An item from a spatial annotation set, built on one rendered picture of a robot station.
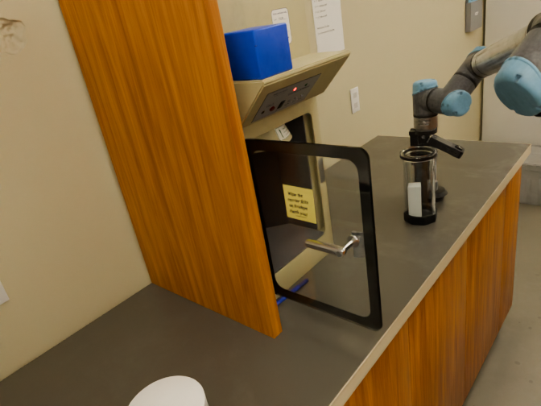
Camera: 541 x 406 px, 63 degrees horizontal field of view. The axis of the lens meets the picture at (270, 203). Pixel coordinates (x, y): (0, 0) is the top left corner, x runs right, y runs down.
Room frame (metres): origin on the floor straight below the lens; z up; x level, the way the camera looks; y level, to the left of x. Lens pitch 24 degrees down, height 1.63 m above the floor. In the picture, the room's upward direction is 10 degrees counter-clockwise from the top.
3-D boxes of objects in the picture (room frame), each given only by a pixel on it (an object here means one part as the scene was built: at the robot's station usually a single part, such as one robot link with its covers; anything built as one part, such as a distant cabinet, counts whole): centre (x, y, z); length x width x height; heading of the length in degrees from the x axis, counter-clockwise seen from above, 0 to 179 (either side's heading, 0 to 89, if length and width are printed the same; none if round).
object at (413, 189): (1.24, -0.46, 1.06); 0.11 x 0.11 x 0.21
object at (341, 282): (0.81, -0.07, 1.19); 0.30 x 0.01 x 0.40; 45
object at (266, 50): (0.92, -0.03, 1.56); 0.10 x 0.10 x 0.09; 46
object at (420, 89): (1.36, -0.54, 1.29); 0.09 x 0.08 x 0.11; 19
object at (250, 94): (1.00, -0.10, 1.46); 0.32 x 0.12 x 0.10; 136
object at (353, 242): (0.74, -0.10, 1.20); 0.10 x 0.05 x 0.03; 45
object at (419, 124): (1.36, -0.54, 1.21); 0.08 x 0.08 x 0.05
